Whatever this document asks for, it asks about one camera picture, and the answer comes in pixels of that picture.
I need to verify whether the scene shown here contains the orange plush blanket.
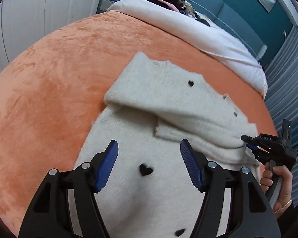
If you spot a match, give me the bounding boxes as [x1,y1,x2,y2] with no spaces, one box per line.
[0,11,280,238]

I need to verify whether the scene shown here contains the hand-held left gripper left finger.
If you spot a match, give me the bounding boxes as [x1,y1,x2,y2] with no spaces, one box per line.
[18,140,119,238]

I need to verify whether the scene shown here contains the white bedside fixture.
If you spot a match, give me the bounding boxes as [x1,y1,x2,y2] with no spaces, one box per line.
[256,45,268,60]

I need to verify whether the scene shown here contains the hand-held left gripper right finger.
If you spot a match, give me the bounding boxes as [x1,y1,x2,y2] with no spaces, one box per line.
[180,139,282,238]

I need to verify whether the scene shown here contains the gold bracelet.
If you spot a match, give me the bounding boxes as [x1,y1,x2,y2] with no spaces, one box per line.
[274,199,293,214]

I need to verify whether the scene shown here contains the person's right forearm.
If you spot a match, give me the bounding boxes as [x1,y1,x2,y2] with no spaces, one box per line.
[274,201,298,238]

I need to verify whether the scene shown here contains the white fuzzy heart-button cardigan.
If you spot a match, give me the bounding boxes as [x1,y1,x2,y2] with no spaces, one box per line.
[71,52,262,238]

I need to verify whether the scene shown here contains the person's right hand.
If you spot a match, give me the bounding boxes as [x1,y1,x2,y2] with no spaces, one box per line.
[259,165,294,214]

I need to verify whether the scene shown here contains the grey nightstand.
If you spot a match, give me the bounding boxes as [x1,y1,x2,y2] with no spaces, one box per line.
[96,0,120,14]

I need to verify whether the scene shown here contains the blue-grey curtain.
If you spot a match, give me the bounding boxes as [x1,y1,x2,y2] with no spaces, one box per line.
[262,15,298,204]

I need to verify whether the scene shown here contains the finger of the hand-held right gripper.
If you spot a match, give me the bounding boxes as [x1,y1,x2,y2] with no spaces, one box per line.
[246,144,267,164]
[241,135,262,145]

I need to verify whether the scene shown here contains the white duvet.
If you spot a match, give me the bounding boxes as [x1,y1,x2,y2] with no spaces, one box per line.
[107,0,268,98]

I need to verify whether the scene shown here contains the teal padded headboard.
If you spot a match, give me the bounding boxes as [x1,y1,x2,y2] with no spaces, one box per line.
[149,0,296,66]

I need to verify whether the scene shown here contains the white closet doors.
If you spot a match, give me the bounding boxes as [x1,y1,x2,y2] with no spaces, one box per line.
[0,0,120,67]

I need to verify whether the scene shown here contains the white air conditioner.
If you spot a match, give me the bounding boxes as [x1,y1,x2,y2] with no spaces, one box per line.
[268,0,298,26]

